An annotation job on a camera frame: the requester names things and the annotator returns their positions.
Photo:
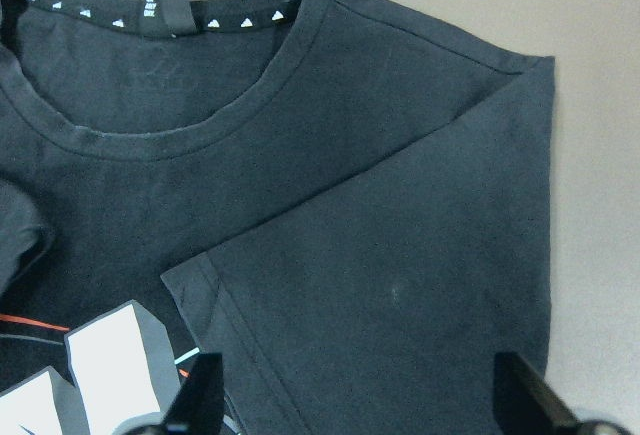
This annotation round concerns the black printed t-shirt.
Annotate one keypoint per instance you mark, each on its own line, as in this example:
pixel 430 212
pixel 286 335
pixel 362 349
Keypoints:
pixel 347 199

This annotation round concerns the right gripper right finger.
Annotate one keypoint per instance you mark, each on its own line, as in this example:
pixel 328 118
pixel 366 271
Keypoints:
pixel 523 403

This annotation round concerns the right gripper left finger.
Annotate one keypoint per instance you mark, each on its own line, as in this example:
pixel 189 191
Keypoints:
pixel 198 408

